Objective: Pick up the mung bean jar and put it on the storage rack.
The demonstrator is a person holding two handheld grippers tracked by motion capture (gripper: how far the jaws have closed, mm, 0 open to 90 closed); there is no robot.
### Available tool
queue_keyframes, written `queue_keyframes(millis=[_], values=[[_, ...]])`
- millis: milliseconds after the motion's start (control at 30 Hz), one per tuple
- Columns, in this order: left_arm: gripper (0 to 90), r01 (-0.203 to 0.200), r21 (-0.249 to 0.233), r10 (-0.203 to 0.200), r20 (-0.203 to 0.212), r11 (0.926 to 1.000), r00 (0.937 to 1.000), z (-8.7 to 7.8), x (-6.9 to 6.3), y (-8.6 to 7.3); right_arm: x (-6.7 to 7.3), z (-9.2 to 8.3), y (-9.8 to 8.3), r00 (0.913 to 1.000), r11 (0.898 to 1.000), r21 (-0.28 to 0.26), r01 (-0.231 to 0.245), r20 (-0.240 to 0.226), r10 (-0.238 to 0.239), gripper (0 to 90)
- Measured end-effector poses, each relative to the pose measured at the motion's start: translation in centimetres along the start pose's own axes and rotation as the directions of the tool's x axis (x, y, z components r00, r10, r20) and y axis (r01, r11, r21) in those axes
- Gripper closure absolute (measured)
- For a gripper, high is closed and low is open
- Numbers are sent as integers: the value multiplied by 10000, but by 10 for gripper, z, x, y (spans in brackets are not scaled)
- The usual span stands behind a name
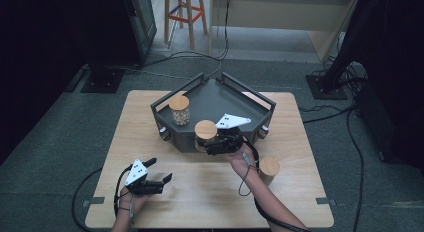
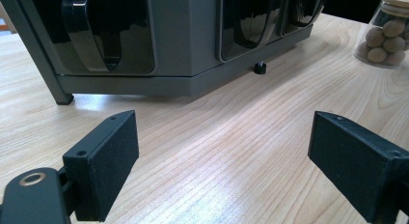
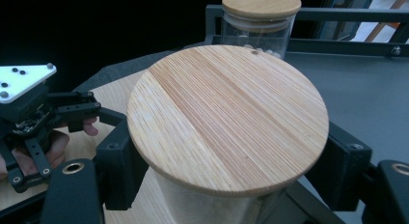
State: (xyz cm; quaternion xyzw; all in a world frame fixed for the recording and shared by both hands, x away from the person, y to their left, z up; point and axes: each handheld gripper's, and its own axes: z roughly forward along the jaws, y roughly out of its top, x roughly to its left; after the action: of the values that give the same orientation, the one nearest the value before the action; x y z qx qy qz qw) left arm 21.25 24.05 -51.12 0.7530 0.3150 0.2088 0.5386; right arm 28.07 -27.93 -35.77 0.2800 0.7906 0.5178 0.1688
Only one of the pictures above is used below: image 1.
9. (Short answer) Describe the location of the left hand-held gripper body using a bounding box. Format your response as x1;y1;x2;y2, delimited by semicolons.
124;158;165;196

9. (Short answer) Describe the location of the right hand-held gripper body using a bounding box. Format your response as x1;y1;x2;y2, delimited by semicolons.
206;113;253;156

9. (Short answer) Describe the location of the glass jar of dark contents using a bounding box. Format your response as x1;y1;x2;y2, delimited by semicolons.
194;119;218;153

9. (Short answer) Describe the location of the glass jar of pale beans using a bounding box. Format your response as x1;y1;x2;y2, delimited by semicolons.
168;94;191;127

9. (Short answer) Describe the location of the dark corner shelf rack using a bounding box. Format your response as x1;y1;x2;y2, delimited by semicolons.
150;71;277;156

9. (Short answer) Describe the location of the glass jar with wooden lid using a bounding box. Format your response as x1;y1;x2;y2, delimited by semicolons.
258;156;281;186

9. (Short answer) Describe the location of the person's right hand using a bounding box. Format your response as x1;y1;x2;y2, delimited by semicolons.
224;143;258;180

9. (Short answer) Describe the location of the person's left hand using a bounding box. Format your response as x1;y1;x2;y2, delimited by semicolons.
117;187;152;220

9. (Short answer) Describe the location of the grey tape patch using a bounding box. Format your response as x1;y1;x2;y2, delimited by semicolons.
315;197;338;207
81;196;106;208

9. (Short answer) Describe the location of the wooden stool with orange rungs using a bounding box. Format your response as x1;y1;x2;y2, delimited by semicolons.
163;0;209;50

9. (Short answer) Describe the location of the dark monitor on stand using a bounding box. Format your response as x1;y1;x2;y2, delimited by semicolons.
121;0;158;66

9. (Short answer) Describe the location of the black stand pole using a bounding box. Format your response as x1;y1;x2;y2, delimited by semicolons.
321;0;393;90

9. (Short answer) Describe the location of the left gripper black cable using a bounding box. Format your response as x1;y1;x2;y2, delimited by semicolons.
113;165;133;218

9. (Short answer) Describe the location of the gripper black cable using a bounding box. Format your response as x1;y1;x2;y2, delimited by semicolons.
243;136;313;232
113;165;133;218

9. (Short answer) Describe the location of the thin grey wrist cord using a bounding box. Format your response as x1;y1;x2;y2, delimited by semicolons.
237;153;255;197
117;195;135;226

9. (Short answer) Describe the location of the black floor cable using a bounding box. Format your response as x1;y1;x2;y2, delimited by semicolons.
109;0;232;80
298;104;366;232
71;167;103;232

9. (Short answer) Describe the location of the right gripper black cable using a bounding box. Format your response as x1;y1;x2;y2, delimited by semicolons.
243;136;313;232

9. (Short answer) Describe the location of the black stand base plate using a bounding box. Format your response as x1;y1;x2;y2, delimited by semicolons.
80;66;126;94
305;74;348;100

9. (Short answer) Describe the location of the tangle of black cables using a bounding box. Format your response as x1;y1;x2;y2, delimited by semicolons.
311;55;369;95

